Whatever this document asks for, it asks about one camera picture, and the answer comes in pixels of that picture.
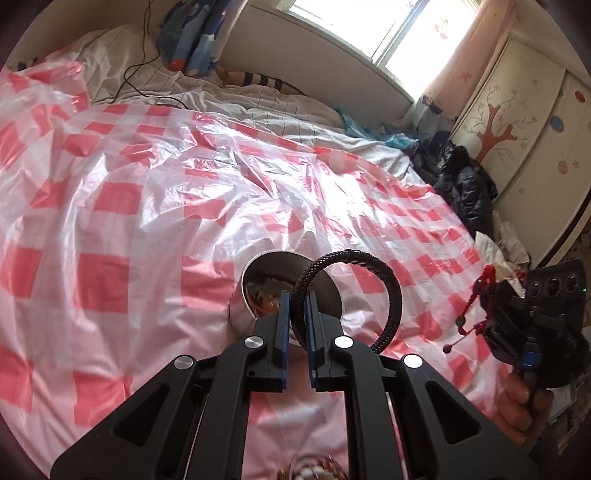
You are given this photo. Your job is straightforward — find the pile of white papers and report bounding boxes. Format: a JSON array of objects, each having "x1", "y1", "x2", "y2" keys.
[{"x1": 549, "y1": 383, "x2": 580, "y2": 428}]

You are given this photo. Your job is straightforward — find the glass bowl with beads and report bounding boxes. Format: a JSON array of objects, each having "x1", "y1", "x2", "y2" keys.
[{"x1": 277, "y1": 455, "x2": 352, "y2": 480}]

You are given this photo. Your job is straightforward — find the round metal tin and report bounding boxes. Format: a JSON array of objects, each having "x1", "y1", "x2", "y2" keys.
[{"x1": 228, "y1": 249, "x2": 347, "y2": 361}]

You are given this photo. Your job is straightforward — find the red checkered plastic sheet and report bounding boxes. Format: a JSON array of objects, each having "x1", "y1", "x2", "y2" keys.
[{"x1": 0, "y1": 60, "x2": 509, "y2": 480}]

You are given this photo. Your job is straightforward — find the blue plastic bag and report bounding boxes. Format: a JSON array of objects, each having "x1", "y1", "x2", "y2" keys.
[{"x1": 337, "y1": 107, "x2": 419, "y2": 151}]

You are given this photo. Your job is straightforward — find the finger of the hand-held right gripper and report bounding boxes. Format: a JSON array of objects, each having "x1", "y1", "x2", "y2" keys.
[
  {"x1": 487, "y1": 320, "x2": 539, "y2": 376},
  {"x1": 480, "y1": 279, "x2": 522, "y2": 321}
]

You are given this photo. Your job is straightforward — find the black braided leather bracelet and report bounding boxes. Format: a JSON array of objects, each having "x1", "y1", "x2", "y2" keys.
[{"x1": 292, "y1": 249, "x2": 404, "y2": 356}]

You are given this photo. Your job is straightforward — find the striped stuffed toy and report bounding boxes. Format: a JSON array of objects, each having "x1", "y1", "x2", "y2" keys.
[{"x1": 215, "y1": 65, "x2": 305, "y2": 95}]

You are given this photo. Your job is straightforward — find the red beaded cord bracelet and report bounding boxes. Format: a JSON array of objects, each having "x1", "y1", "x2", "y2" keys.
[{"x1": 442, "y1": 265, "x2": 527, "y2": 356}]

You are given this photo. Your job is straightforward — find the pink curtain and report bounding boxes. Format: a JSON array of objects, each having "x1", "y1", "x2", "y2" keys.
[{"x1": 416, "y1": 0, "x2": 522, "y2": 125}]

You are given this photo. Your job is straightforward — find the black puffer jacket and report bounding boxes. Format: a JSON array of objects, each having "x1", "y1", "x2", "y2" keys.
[{"x1": 411, "y1": 131, "x2": 499, "y2": 241}]

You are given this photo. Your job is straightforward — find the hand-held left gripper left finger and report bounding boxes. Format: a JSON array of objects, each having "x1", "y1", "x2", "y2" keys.
[{"x1": 50, "y1": 291, "x2": 291, "y2": 480}]

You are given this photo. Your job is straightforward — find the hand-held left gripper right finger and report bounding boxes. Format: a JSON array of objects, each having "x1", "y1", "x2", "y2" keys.
[{"x1": 305, "y1": 291, "x2": 539, "y2": 480}]

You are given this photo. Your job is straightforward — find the blue printed curtain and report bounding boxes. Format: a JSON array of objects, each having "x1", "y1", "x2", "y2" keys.
[{"x1": 154, "y1": 0, "x2": 232, "y2": 77}]

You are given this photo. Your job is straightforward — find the white wardrobe with tree print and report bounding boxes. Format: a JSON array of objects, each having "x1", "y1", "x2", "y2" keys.
[{"x1": 450, "y1": 37, "x2": 591, "y2": 278}]

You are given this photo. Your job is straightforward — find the person's right hand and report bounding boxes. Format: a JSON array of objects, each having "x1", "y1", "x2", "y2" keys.
[{"x1": 496, "y1": 369, "x2": 555, "y2": 444}]

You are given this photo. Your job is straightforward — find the white grid-line quilt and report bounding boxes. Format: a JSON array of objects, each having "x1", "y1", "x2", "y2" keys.
[{"x1": 9, "y1": 25, "x2": 435, "y2": 185}]

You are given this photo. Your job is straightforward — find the window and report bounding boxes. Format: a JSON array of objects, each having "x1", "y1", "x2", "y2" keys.
[{"x1": 286, "y1": 0, "x2": 481, "y2": 88}]

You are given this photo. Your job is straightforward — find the black cable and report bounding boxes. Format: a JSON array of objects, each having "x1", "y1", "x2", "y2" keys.
[{"x1": 92, "y1": 0, "x2": 171, "y2": 104}]

